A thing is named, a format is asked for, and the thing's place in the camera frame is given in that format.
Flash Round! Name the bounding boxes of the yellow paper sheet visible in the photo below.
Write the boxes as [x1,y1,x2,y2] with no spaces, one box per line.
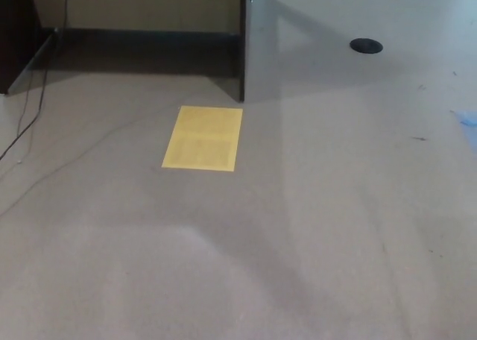
[160,106,244,172]

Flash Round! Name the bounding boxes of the black round floor cover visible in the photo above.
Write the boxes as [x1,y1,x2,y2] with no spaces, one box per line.
[349,37,384,54]

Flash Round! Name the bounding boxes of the blue scrap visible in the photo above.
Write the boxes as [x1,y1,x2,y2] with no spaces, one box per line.
[449,110,477,127]

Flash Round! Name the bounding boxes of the dark wooden desk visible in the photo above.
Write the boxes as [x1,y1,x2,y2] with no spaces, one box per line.
[0,0,255,103]

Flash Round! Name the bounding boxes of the thin grey floor cable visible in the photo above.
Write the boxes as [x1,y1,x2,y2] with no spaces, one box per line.
[0,107,182,216]

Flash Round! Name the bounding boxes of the thin brown cable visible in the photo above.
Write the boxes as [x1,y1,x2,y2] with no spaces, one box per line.
[16,78,33,134]

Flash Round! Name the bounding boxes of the black power cable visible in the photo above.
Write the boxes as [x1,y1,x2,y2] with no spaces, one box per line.
[0,0,72,160]

